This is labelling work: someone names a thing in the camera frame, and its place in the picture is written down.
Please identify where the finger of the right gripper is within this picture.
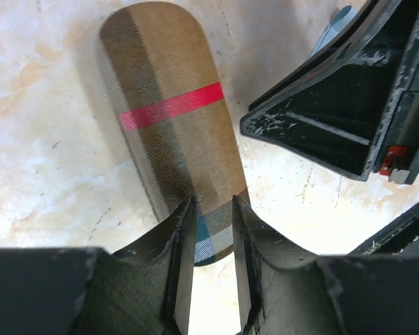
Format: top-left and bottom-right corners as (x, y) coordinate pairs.
(240, 1), (417, 181)

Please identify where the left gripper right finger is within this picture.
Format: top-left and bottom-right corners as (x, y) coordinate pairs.
(233, 196), (419, 334)

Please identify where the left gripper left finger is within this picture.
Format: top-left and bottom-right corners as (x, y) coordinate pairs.
(0, 197), (198, 334)

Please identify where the brown striped glasses case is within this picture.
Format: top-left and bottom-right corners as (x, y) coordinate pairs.
(98, 1), (247, 267)

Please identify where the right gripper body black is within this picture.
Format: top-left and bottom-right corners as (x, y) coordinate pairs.
(369, 0), (419, 184)

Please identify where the light blue cloth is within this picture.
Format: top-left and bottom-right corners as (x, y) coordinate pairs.
(309, 5), (357, 57)

